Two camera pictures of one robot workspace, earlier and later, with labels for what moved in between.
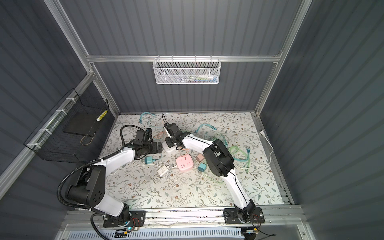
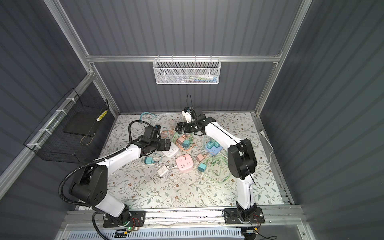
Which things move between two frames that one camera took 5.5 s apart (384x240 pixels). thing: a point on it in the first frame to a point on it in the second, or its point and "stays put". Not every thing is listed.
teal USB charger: (202, 167) stays put
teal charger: (148, 160) stays put
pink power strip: (185, 162) stays put
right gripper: (168, 140) to (180, 125)
